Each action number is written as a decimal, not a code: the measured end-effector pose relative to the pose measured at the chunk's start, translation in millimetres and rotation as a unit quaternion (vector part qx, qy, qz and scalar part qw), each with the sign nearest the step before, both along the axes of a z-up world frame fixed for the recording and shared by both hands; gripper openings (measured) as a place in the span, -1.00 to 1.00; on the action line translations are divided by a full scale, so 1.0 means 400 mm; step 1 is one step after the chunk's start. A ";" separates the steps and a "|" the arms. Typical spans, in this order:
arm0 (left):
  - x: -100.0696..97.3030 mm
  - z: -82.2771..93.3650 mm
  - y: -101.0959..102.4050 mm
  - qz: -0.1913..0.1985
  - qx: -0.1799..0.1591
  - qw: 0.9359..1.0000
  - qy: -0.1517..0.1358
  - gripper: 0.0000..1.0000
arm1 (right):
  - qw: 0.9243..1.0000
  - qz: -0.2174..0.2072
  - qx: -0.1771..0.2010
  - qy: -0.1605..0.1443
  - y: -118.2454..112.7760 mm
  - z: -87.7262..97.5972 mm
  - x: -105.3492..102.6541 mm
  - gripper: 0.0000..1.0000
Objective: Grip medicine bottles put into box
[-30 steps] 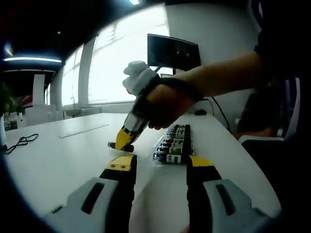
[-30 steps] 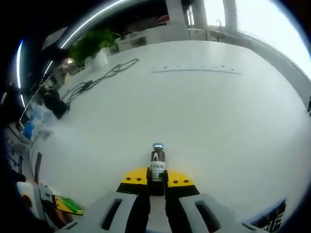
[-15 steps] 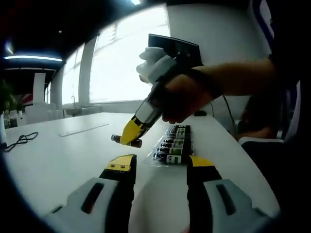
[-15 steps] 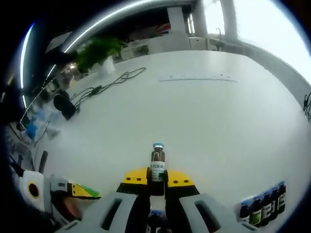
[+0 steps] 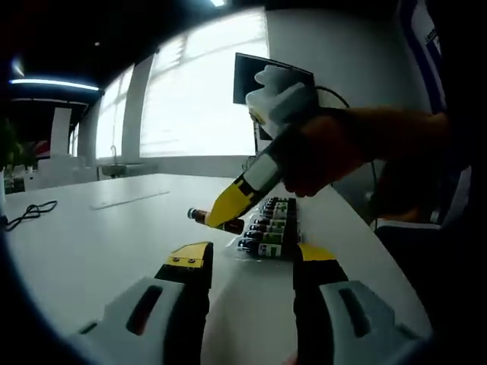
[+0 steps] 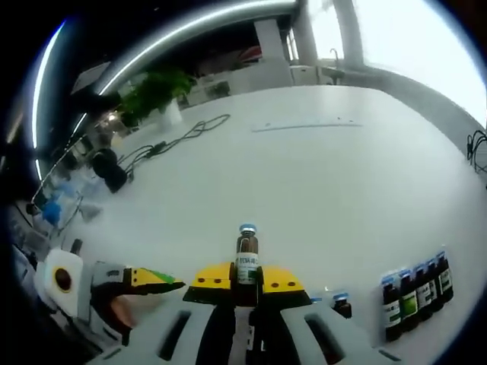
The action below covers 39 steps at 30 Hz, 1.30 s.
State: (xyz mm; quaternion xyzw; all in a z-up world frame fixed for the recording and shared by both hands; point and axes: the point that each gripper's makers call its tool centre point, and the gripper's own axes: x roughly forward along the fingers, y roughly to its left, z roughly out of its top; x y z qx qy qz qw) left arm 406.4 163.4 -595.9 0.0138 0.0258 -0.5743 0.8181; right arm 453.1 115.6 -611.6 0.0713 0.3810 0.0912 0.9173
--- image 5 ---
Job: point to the person's right hand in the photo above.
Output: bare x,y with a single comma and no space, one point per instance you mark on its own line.
327,152

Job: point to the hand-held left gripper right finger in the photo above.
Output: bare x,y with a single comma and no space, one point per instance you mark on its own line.
316,304

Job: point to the row of brown medicine bottles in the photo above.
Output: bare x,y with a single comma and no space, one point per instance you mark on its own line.
274,237

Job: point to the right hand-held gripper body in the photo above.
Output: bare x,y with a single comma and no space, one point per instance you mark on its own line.
281,99

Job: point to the white low cabinet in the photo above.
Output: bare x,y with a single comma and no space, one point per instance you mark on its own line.
66,171

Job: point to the ceiling light strip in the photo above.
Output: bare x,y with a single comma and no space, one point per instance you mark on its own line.
217,2
53,83

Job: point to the sink with faucet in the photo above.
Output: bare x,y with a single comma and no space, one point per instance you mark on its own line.
125,169

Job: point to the clear plastic box tray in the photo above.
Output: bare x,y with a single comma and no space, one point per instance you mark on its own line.
232,249
281,207

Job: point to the small brown medicine bottle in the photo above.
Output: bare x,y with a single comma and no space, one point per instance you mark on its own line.
199,214

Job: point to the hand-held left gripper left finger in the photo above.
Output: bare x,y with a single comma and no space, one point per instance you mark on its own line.
179,304

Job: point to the potted plant in white vase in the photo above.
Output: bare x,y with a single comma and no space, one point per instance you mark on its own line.
11,144

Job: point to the window with white blinds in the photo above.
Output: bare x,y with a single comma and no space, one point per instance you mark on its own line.
198,95

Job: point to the clear plastic ruler strip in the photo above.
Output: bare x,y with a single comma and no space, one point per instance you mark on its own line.
129,199

